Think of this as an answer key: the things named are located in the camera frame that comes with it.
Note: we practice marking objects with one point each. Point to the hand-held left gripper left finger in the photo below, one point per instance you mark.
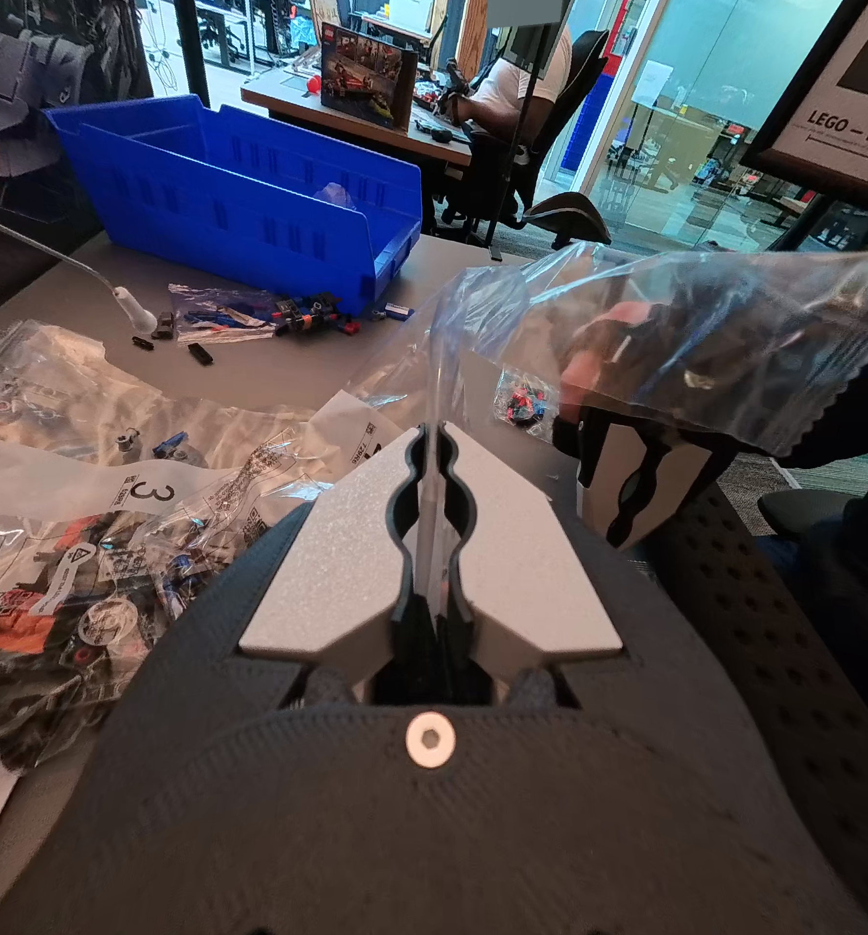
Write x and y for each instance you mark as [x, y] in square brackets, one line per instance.
[317, 584]

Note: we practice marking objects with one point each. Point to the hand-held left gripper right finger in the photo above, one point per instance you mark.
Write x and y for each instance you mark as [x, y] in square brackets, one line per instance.
[543, 584]

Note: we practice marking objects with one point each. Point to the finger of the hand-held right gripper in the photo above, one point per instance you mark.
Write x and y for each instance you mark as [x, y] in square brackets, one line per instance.
[678, 486]
[605, 475]

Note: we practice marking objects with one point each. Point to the clear plastic bag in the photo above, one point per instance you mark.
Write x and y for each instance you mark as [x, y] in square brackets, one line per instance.
[733, 329]

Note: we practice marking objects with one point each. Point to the person's right forearm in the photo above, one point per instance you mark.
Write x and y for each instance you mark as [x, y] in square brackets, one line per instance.
[864, 416]

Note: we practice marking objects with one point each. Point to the small bag of lego parts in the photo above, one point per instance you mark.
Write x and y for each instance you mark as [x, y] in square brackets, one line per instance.
[521, 398]

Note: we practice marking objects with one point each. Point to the large white-label lego parts bag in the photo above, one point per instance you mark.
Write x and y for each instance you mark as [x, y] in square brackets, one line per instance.
[76, 511]

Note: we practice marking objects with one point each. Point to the small blue lego piece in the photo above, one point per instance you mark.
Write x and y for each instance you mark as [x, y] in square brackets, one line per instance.
[399, 311]

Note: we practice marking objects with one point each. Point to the small black orange lego assembly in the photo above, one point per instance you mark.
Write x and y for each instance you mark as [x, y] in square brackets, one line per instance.
[309, 314]

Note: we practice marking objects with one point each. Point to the dark grey lego piece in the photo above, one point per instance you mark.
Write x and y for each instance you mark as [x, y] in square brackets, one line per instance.
[163, 325]

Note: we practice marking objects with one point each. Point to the small lego set box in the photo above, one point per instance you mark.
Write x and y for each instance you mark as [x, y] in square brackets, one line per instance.
[368, 73]

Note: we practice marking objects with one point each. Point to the black lego set box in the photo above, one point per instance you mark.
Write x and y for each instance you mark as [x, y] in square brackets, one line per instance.
[61, 87]

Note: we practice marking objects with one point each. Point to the person's right hand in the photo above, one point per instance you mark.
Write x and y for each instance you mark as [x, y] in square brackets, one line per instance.
[594, 358]

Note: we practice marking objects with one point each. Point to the black perforated board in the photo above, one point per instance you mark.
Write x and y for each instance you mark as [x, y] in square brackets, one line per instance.
[733, 584]

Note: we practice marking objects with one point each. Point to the black sign stand pole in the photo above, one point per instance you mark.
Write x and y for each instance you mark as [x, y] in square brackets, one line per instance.
[802, 223]

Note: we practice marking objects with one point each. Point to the black office chair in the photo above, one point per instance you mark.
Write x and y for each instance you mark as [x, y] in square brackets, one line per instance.
[580, 87]
[565, 215]

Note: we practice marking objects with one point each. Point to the black framed marker sign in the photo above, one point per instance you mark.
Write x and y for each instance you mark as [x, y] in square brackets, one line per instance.
[828, 109]

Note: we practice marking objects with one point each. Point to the small bag of blue parts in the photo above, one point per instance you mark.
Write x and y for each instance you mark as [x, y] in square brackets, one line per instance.
[222, 314]

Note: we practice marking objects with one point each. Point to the clear bag of pale parts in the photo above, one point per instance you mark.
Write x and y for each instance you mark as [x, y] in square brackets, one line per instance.
[76, 387]

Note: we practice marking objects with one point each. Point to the blue plastic bin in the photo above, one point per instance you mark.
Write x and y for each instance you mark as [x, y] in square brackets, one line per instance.
[222, 190]

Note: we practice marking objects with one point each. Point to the wooden office desk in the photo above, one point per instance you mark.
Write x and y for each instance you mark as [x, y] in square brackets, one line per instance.
[295, 102]

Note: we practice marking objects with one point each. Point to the black steel column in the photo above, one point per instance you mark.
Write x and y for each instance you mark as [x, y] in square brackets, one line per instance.
[191, 51]

